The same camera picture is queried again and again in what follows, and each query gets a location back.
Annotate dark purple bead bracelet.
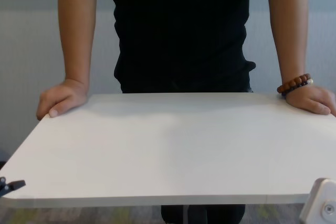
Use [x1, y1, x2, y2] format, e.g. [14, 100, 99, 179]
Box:
[280, 78, 314, 99]

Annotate person's right hand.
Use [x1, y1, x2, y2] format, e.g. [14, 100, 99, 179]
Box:
[36, 78, 88, 121]

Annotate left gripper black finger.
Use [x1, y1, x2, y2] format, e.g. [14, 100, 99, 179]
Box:
[0, 176, 26, 198]

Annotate brown wooden bead bracelet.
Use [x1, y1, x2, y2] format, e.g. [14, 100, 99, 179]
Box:
[277, 73, 312, 94]

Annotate black trousers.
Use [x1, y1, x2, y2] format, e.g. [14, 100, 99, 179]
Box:
[160, 204, 246, 224]

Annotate person's left forearm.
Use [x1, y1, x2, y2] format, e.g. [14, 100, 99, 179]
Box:
[267, 0, 308, 88]

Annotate person's left hand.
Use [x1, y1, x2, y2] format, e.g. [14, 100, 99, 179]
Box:
[285, 84, 336, 116]

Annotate white pedestal rolling table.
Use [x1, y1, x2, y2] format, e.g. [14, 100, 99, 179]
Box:
[0, 92, 336, 224]

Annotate person in black clothes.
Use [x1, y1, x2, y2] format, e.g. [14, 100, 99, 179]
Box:
[55, 0, 310, 94]

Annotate person's right forearm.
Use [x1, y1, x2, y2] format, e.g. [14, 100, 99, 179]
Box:
[57, 0, 98, 86]

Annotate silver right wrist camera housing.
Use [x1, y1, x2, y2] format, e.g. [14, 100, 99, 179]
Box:
[299, 178, 336, 224]

